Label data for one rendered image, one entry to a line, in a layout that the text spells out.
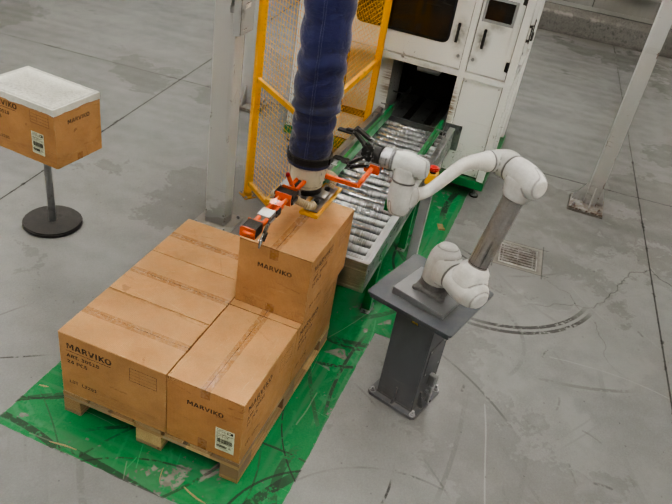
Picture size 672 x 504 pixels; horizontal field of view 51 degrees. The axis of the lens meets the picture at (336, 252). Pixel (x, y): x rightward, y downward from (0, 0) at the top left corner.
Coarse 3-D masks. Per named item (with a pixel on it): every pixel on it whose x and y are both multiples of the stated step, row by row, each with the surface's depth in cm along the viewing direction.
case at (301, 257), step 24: (288, 216) 371; (336, 216) 378; (240, 240) 349; (288, 240) 352; (312, 240) 355; (336, 240) 371; (240, 264) 357; (264, 264) 351; (288, 264) 346; (312, 264) 340; (336, 264) 389; (240, 288) 365; (264, 288) 359; (288, 288) 353; (312, 288) 355; (288, 312) 361
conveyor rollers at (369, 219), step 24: (384, 144) 557; (408, 144) 562; (432, 144) 571; (360, 168) 515; (384, 168) 526; (360, 192) 491; (384, 192) 494; (360, 216) 459; (384, 216) 463; (360, 240) 435
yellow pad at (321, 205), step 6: (324, 186) 366; (336, 186) 369; (330, 192) 362; (336, 192) 364; (312, 198) 355; (330, 198) 358; (318, 204) 350; (324, 204) 352; (300, 210) 344; (306, 210) 345; (312, 210) 344; (318, 210) 345; (324, 210) 350; (312, 216) 343; (318, 216) 343
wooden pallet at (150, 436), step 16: (320, 336) 417; (304, 368) 410; (64, 400) 359; (80, 400) 354; (288, 400) 389; (112, 416) 350; (272, 416) 376; (144, 432) 347; (160, 432) 342; (160, 448) 349; (192, 448) 340; (256, 448) 357; (224, 464) 337; (240, 464) 335
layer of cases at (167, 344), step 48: (192, 240) 409; (144, 288) 367; (192, 288) 373; (96, 336) 333; (144, 336) 338; (192, 336) 343; (240, 336) 348; (288, 336) 353; (96, 384) 342; (144, 384) 329; (192, 384) 317; (240, 384) 321; (288, 384) 378; (192, 432) 334; (240, 432) 321
